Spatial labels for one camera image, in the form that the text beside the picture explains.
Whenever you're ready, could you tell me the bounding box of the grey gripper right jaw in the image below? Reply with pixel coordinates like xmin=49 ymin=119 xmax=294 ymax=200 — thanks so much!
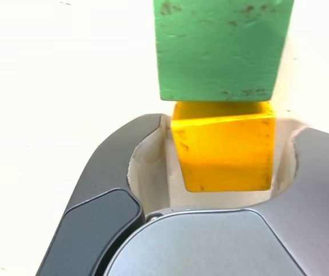
xmin=104 ymin=117 xmax=329 ymax=276

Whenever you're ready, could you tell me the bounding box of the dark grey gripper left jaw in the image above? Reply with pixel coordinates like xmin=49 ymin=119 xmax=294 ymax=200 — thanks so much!
xmin=36 ymin=113 xmax=171 ymax=276

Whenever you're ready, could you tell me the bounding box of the yellow cube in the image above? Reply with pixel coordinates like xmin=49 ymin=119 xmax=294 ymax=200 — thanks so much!
xmin=170 ymin=100 xmax=277 ymax=193

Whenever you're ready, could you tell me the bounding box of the green cube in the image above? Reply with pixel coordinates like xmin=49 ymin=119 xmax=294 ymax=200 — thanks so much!
xmin=152 ymin=0 xmax=294 ymax=102

